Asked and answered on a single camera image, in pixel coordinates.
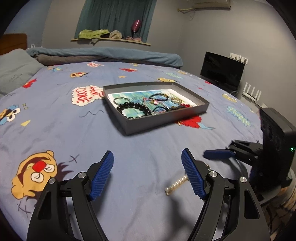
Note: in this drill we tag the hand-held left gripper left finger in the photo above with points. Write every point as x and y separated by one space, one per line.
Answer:
101 176

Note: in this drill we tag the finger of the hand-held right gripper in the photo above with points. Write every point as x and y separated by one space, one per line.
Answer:
217 154
245 146

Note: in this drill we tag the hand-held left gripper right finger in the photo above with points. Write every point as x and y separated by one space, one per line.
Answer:
193 173

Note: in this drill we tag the grey shallow cardboard box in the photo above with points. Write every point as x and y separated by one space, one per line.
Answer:
161 120

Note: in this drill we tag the gold and red jewelry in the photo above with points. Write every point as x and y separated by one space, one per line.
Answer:
177 100

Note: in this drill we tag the thin silver bangle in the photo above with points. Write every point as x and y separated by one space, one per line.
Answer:
115 100

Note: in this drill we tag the blue cartoon printed bed sheet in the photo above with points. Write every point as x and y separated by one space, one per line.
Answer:
69 139

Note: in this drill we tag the white router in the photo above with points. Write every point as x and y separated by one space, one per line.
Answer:
254 96

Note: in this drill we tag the black monitor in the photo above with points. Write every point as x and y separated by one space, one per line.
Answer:
222 69

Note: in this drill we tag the blue-green paper liner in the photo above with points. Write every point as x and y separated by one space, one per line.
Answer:
136 96

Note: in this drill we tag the grey blanket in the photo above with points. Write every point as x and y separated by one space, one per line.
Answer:
64 59

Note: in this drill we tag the blue duvet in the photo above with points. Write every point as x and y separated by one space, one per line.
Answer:
115 54

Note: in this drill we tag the window sill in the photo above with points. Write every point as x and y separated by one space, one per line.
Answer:
111 40

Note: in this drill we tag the grey-blue pillow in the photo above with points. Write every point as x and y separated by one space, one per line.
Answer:
16 69

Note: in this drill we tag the pink cloth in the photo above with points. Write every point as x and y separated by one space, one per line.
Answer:
134 39

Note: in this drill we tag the beige cloth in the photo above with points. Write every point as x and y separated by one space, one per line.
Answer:
115 34

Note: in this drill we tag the green cloth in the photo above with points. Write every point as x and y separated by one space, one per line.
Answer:
90 34

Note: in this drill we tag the white air conditioner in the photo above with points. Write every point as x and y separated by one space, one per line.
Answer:
212 3

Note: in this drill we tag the air conditioner pipe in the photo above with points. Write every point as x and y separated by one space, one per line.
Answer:
186 9

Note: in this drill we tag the pink balloon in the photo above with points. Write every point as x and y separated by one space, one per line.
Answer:
136 26

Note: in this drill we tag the wooden headboard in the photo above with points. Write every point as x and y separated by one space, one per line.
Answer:
13 42

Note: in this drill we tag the teal curtain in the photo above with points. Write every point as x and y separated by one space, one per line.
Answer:
115 14

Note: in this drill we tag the white wall sockets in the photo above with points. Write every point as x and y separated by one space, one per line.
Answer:
239 58

